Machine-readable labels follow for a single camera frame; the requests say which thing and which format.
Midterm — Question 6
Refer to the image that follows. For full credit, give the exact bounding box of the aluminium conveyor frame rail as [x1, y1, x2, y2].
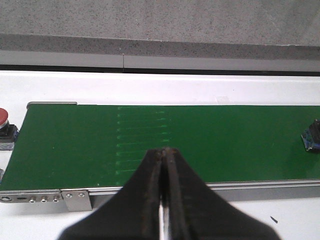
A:
[0, 101, 320, 205]

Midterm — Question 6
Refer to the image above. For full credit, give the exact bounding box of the grey stone counter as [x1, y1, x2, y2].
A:
[0, 0, 320, 73]

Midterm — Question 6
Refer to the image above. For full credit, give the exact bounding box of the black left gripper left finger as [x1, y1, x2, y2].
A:
[59, 149, 162, 240]

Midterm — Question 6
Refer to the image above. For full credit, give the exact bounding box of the steel conveyor left bracket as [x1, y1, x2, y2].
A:
[61, 189, 92, 212]

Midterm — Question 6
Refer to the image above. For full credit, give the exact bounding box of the red mushroom push button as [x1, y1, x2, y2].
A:
[0, 108, 19, 151]
[301, 119, 320, 153]

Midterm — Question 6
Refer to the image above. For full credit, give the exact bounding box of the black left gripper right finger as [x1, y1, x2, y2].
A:
[162, 148, 280, 240]

